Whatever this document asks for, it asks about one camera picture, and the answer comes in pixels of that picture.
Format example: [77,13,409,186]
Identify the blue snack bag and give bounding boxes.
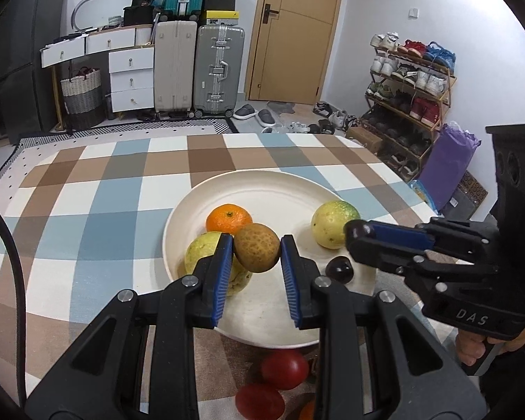
[409,179,438,213]

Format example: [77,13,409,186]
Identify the person's right forearm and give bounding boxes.
[477,348,525,420]

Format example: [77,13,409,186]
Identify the silver suitcase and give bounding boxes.
[193,25,246,118]

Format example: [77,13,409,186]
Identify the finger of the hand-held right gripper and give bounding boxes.
[370,217,500,266]
[347,239,460,274]

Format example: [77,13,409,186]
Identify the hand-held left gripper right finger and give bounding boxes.
[280,234,488,420]

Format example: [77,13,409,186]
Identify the yellow green guava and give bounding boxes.
[311,200,361,250]
[184,232,253,297]

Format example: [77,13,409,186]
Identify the yellow and black shoe box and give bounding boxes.
[205,10,238,26]

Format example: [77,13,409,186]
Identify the dark grey refrigerator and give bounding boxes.
[0,0,66,143]

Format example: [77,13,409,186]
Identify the person's right hand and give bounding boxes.
[456,322,525,367]

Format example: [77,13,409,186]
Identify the wooden door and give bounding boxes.
[245,0,348,105]

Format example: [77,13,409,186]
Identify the shoe rack with shoes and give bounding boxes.
[361,33,458,180]

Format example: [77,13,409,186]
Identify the cardboard box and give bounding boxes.
[345,126,383,154]

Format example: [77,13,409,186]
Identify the brown round fruit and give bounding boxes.
[233,223,281,273]

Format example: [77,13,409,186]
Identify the silver arched frame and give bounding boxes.
[71,0,134,30]

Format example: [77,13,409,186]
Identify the black cable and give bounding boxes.
[0,195,29,408]

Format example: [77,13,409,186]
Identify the black storage box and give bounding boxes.
[123,5,154,27]

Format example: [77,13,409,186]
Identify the red tomato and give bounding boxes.
[235,384,285,420]
[261,350,310,390]

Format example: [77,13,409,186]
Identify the wicker basket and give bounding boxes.
[60,67,105,131]

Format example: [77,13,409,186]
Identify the purple bag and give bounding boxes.
[419,122,481,213]

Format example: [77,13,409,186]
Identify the cream round plate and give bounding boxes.
[162,171,377,350]

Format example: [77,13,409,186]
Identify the white drawer dresser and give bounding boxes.
[40,24,155,113]

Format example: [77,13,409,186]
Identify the dark purple plum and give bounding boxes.
[325,255,354,284]
[345,220,373,250]

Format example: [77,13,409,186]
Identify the brown doormat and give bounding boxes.
[450,170,488,220]

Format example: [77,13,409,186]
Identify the beige suitcase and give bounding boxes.
[153,20,198,117]

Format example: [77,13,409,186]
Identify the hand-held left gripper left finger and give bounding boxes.
[25,233,235,420]

